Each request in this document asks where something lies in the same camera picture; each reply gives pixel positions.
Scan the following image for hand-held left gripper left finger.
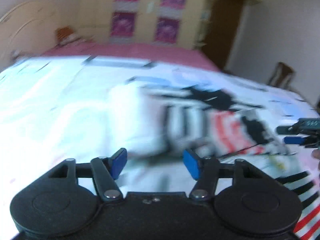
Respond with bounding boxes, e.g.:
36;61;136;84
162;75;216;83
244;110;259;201
47;148;128;202

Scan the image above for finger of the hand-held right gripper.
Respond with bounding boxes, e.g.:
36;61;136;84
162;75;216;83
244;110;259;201
276;118;320;135
284;135;320;147

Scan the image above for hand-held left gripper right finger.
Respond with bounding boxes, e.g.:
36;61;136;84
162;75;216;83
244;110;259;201
183;149;267;201

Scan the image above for red black striped white sweater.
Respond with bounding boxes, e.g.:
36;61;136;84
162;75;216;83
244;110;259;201
107;80;320;240

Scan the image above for person's right hand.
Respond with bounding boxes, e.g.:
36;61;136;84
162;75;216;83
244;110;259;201
312;148;320;172

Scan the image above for brown wooden chair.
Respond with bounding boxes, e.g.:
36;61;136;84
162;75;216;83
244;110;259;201
267;62;296;91

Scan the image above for white blue pink patterned blanket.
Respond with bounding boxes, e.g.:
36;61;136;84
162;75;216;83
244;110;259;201
0;55;320;240

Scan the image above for pink bedsheet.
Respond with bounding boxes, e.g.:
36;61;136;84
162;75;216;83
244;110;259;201
41;41;221;72

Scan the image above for brown wooden door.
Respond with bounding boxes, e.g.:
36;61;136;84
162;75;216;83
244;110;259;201
202;0;244;73

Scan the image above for orange patterned pillow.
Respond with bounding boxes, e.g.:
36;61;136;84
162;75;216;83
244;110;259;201
55;26;83;47

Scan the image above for cream wardrobe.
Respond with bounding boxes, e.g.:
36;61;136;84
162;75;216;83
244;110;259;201
80;0;216;51

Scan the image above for cream arched headboard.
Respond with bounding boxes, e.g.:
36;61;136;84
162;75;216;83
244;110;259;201
0;1;83;71

